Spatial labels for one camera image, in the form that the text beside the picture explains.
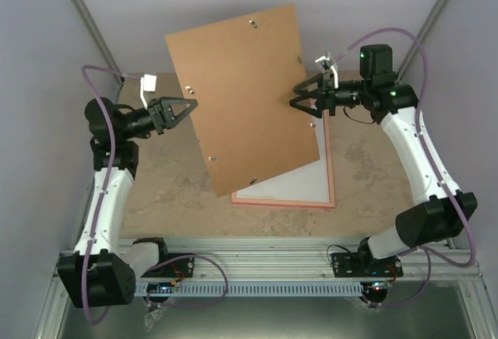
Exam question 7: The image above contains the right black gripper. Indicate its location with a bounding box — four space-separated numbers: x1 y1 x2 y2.
290 73 370 119

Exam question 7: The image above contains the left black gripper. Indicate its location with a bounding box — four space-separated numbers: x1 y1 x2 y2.
121 97 198 140

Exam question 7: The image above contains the brown cardboard backing board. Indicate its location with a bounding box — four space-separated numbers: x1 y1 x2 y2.
166 4 319 197

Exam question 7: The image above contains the sunset landscape photo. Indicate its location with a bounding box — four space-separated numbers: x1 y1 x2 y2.
234 121 333 203

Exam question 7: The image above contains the pink wooden picture frame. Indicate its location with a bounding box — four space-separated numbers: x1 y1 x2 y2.
230 115 337 211

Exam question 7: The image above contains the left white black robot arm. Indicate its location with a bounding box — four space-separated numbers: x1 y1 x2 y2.
57 96 198 309

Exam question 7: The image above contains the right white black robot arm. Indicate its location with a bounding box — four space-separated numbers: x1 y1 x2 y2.
289 44 478 277

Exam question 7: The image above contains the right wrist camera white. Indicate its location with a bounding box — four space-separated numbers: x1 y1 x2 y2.
314 53 339 89

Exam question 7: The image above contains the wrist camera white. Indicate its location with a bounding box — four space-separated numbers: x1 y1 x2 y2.
314 53 339 89
139 74 157 109

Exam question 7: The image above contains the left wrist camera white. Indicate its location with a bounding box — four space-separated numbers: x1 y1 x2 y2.
139 74 157 109

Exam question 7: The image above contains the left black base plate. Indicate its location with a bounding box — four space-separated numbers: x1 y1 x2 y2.
143 257 195 279

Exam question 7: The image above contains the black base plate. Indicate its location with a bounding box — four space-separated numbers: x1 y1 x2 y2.
143 257 195 279
326 243 404 279

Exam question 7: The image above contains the grey slotted cable duct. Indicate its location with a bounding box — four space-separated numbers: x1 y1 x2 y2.
135 281 363 298

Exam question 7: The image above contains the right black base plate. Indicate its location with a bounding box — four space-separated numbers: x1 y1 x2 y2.
326 243 404 279

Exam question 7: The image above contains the aluminium rail base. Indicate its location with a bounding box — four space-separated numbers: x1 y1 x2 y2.
33 78 495 339

